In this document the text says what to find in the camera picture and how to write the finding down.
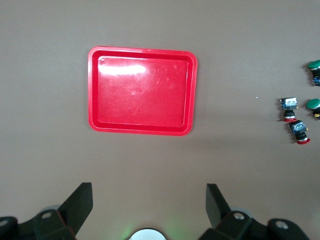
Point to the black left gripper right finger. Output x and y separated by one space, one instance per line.
215 202

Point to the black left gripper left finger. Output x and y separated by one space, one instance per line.
80 200

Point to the red mushroom push button switch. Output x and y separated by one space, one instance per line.
288 105
297 128

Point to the brown table mat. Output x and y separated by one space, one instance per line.
50 100

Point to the red plastic tray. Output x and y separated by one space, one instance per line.
142 100

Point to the green mushroom push button switch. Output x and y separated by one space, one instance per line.
313 103
314 65

